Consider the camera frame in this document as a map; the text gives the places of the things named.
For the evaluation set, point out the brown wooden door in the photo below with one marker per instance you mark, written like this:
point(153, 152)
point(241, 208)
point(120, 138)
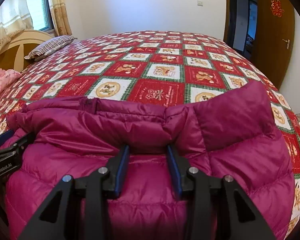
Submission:
point(269, 54)

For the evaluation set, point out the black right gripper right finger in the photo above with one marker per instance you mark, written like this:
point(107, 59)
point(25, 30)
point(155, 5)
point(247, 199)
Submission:
point(218, 208)

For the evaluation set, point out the magenta puffer jacket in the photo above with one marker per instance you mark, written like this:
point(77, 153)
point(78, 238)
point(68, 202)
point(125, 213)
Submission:
point(233, 133)

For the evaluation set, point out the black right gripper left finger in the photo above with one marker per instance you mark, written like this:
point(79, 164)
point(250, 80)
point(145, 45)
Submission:
point(77, 208)

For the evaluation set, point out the silver door handle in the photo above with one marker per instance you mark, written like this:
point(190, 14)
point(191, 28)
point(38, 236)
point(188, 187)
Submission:
point(287, 41)

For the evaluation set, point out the sheer beige left curtain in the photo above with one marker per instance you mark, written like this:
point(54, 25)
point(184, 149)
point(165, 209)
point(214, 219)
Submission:
point(14, 19)

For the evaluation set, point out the window with dark frame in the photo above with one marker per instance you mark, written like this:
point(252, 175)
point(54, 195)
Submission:
point(40, 14)

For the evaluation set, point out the striped pillow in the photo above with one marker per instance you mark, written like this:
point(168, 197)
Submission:
point(49, 47)

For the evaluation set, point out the pink folded blanket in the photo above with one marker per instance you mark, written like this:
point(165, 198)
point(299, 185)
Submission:
point(7, 77)

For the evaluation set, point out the red patterned bedspread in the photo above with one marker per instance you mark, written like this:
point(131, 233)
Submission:
point(160, 68)

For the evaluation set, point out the beige right curtain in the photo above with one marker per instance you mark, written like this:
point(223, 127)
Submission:
point(59, 17)

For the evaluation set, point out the cream wooden headboard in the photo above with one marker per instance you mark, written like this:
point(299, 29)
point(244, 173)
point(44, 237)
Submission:
point(14, 47)

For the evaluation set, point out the white wall switch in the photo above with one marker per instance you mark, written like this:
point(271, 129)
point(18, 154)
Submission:
point(200, 3)

